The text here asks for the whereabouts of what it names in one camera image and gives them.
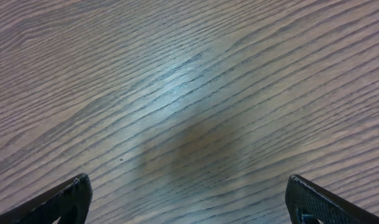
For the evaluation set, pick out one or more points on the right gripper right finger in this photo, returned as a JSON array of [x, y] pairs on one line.
[[308, 202]]

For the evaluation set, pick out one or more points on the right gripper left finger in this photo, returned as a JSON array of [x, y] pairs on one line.
[[67, 203]]

